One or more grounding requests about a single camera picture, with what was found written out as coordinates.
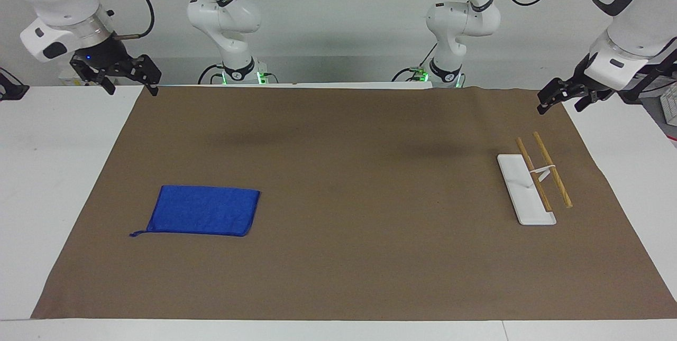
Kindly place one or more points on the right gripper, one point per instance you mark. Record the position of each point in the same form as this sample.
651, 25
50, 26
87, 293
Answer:
103, 54

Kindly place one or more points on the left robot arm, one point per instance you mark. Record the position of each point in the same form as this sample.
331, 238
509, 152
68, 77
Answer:
634, 50

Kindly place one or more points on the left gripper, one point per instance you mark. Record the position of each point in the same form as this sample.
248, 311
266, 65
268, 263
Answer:
583, 71

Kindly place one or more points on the black stand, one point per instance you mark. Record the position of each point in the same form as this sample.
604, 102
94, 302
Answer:
642, 84
9, 90

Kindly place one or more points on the blue towel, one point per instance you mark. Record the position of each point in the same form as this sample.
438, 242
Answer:
203, 210

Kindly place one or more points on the white rack with wooden bars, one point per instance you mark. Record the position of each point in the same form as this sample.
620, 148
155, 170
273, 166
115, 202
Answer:
526, 193

